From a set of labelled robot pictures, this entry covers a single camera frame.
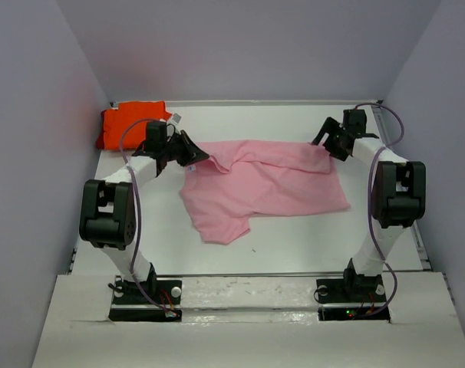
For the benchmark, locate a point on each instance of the folded orange t-shirt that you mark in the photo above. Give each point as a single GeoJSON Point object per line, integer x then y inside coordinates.
{"type": "Point", "coordinates": [116, 120]}

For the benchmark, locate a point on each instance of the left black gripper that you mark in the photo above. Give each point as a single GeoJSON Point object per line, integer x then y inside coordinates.
{"type": "Point", "coordinates": [191, 152]}

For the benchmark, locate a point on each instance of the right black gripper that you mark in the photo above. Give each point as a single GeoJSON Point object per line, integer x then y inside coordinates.
{"type": "Point", "coordinates": [331, 126]}

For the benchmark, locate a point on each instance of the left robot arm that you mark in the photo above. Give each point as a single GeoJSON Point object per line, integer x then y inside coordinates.
{"type": "Point", "coordinates": [111, 213]}

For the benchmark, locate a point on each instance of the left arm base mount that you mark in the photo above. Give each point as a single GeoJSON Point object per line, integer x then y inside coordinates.
{"type": "Point", "coordinates": [156, 300]}

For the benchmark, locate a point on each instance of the pink t-shirt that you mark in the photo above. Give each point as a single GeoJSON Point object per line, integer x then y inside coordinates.
{"type": "Point", "coordinates": [246, 178]}

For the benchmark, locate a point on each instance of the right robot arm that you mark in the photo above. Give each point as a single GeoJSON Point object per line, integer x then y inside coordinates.
{"type": "Point", "coordinates": [396, 192]}

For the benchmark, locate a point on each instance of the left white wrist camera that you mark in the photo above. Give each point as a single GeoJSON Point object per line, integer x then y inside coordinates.
{"type": "Point", "coordinates": [174, 119]}

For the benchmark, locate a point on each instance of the aluminium table edge rail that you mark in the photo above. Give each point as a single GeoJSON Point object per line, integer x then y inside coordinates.
{"type": "Point", "coordinates": [231, 103]}

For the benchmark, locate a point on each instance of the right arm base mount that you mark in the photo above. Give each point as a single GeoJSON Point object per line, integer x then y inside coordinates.
{"type": "Point", "coordinates": [351, 297]}

